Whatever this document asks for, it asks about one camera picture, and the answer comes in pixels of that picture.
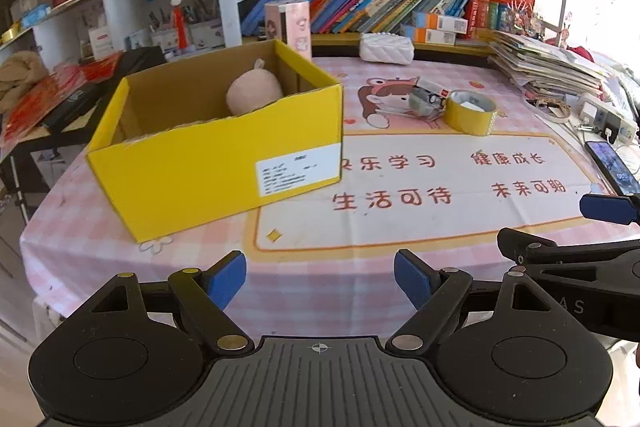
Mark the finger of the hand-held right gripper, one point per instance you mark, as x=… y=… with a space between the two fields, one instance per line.
x=515 y=244
x=607 y=207

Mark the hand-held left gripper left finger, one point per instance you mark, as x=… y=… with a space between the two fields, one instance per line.
x=227 y=281

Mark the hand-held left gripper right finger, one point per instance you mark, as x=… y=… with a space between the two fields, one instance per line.
x=412 y=281

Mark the white power adapter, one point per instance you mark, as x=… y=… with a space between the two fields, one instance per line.
x=590 y=112

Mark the yellow cardboard box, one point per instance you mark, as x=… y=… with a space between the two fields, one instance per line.
x=200 y=167

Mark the yellow tape roll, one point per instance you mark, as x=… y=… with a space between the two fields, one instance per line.
x=457 y=118

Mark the small red white box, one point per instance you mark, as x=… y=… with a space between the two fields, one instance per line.
x=435 y=88

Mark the pink plush toy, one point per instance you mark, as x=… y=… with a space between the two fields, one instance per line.
x=252 y=92

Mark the black smartphone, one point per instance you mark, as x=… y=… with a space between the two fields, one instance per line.
x=612 y=167

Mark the white power strip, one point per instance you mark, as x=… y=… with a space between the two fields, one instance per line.
x=617 y=124

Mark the red cloth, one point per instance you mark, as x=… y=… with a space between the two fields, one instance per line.
x=576 y=55

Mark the stack of papers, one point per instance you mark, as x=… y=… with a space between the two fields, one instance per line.
x=545 y=62

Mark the pink checkered tablecloth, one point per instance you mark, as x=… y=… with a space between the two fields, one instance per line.
x=65 y=217

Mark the colourful figurine stand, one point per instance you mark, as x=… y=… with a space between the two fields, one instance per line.
x=521 y=19

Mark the orange blue small box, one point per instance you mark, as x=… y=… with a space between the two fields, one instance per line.
x=427 y=35
x=442 y=22

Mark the white quilted purse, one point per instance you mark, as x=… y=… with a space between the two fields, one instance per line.
x=386 y=49

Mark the black electronic keyboard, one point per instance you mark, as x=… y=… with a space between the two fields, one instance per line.
x=145 y=59

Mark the white pen holder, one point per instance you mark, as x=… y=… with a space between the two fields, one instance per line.
x=165 y=41
x=207 y=34

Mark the small blue white box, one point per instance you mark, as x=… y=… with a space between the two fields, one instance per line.
x=137 y=39

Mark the red plastic packet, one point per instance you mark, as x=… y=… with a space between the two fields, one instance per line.
x=40 y=102

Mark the red tassel ornament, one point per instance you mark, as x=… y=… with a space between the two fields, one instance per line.
x=179 y=24

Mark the pink cylindrical dispenser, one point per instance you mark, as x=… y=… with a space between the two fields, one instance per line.
x=300 y=27

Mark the white box red label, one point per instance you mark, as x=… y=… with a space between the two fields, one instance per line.
x=101 y=43

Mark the row of books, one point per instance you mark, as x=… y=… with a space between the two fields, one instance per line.
x=360 y=2

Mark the beige towel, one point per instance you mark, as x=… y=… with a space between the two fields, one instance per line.
x=22 y=77

